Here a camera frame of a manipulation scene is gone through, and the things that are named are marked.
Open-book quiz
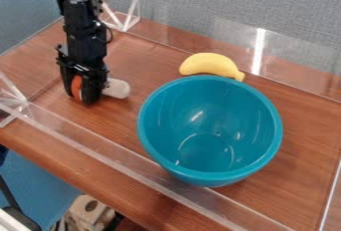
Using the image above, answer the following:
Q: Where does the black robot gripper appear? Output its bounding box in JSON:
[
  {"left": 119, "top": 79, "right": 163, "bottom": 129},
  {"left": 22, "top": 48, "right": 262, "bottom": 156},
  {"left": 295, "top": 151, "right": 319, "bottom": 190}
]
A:
[{"left": 56, "top": 19, "right": 112, "bottom": 105}]

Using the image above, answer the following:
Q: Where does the plush mushroom with orange cap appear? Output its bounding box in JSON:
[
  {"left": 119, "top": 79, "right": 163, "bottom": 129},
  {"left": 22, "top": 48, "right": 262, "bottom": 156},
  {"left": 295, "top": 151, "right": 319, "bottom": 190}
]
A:
[{"left": 71, "top": 75, "right": 132, "bottom": 102}]

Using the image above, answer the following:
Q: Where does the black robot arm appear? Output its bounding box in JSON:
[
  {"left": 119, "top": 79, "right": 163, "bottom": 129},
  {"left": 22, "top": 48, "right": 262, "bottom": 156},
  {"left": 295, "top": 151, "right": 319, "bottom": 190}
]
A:
[{"left": 56, "top": 0, "right": 113, "bottom": 105}]

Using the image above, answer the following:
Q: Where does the blue plastic bowl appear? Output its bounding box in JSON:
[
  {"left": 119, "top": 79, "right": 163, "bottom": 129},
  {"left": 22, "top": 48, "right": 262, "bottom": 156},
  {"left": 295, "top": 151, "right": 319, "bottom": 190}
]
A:
[{"left": 137, "top": 76, "right": 283, "bottom": 187}]

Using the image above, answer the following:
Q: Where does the clear acrylic front barrier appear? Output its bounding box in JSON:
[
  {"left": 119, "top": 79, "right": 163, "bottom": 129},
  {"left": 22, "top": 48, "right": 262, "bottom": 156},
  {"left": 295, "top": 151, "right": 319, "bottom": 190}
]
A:
[{"left": 0, "top": 76, "right": 291, "bottom": 231}]

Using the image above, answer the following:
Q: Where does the clear acrylic barrier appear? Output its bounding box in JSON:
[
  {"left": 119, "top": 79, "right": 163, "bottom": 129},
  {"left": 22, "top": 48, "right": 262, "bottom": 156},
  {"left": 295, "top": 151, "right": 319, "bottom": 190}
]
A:
[
  {"left": 129, "top": 20, "right": 341, "bottom": 103},
  {"left": 0, "top": 76, "right": 291, "bottom": 231}
]

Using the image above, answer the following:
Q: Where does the yellow plush banana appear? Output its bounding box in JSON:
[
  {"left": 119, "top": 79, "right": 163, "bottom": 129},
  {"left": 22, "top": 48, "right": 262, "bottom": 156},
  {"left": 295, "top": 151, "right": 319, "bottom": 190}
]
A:
[{"left": 178, "top": 53, "right": 244, "bottom": 82}]

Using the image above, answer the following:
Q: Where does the beige block with hole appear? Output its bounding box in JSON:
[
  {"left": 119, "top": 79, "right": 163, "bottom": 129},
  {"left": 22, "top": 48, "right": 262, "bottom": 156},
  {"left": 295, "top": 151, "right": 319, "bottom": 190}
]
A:
[{"left": 65, "top": 195, "right": 116, "bottom": 231}]

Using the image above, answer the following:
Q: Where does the clear acrylic back barrier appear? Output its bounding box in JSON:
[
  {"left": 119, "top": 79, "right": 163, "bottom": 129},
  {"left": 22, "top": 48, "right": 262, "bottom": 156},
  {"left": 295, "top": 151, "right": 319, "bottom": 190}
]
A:
[{"left": 129, "top": 20, "right": 341, "bottom": 103}]

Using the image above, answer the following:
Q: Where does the clear acrylic corner bracket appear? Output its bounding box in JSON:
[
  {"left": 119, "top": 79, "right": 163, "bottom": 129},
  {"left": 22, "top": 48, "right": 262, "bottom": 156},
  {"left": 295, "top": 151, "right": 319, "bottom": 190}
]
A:
[{"left": 100, "top": 0, "right": 141, "bottom": 32}]

